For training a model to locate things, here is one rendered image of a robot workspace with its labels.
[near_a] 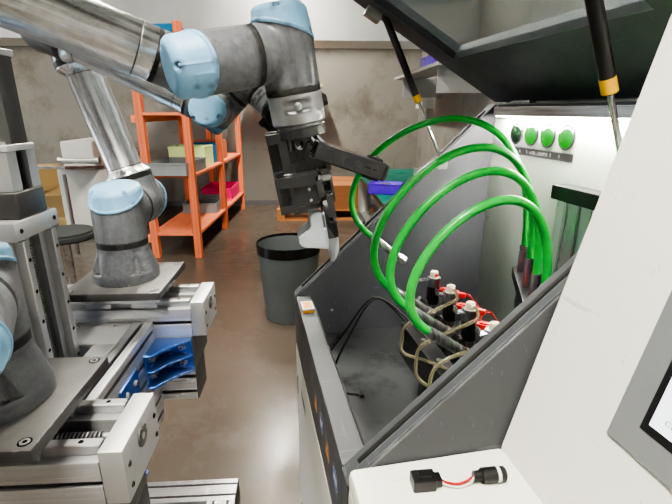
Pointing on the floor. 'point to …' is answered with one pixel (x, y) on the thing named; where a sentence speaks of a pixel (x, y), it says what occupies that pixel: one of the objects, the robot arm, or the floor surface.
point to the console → (604, 322)
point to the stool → (69, 234)
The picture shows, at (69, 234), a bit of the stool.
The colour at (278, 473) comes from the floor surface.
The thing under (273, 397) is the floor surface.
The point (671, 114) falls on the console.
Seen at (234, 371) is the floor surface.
